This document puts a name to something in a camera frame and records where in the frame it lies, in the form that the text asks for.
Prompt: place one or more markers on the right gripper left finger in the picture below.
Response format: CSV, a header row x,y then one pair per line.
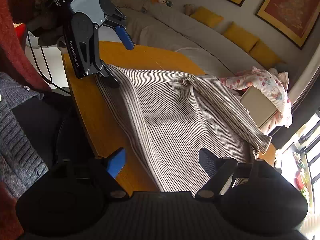
x,y
105,171

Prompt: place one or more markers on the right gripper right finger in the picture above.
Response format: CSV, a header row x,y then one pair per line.
x,y
220,171

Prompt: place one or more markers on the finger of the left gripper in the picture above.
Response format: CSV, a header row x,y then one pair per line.
x,y
106,75
122,35

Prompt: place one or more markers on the brown striped knit sweater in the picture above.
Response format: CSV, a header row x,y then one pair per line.
x,y
169,116

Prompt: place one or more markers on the beige covered sofa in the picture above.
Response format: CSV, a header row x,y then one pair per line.
x,y
160,26

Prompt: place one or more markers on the red bowl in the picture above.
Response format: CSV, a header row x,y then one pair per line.
x,y
299,181

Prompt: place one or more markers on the yellow cushion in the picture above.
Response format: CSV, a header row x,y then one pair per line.
x,y
264,55
207,17
239,36

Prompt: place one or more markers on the pink floral blanket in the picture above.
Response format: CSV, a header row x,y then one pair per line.
x,y
273,85

